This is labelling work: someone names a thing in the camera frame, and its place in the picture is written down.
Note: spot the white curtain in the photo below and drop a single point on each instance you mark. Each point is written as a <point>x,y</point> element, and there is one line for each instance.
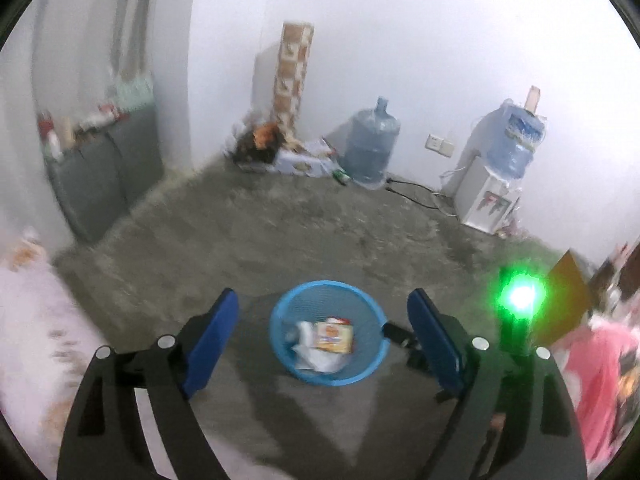
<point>100,35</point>

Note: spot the yellow biscuit packet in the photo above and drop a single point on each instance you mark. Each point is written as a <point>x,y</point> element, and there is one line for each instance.
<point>334,336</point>

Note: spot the floral tablecloth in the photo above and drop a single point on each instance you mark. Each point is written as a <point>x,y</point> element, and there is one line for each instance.
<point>30,335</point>

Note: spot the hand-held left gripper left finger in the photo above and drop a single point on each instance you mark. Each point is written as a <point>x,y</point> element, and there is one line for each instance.
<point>210,340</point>

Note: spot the green can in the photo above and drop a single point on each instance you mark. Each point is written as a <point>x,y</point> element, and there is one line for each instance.
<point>341,176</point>

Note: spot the blue mesh wastebasket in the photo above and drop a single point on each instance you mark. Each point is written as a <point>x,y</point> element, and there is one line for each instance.
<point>350,305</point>

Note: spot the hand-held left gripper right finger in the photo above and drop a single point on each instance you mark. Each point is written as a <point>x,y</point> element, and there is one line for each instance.
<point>432,340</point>

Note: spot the wall socket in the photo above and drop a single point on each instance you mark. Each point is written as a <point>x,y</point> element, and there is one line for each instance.
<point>440,144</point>

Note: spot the blue dispenser water bottle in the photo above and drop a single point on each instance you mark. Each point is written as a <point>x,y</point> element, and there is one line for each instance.
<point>515,145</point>

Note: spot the small cardboard piece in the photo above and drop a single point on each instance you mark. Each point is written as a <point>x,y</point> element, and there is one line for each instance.
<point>532,97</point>

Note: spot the brown cardboard sheet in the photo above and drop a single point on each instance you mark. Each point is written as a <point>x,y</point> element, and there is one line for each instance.
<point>565,300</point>

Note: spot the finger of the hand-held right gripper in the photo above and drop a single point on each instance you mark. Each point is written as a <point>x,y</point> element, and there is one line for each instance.
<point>400,335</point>

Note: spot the pink cloth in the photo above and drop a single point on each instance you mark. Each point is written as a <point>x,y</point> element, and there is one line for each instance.
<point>600,370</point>

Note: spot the green plastic basket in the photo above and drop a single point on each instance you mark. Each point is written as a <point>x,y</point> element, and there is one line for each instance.
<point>132,92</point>

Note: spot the blue water jug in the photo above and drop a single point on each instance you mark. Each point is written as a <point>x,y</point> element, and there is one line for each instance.
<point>370,145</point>

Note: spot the white water dispenser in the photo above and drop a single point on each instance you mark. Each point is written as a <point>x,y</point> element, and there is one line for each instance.
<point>480,200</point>

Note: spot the grey cabinet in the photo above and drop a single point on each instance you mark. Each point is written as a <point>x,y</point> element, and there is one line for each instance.
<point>100,175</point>

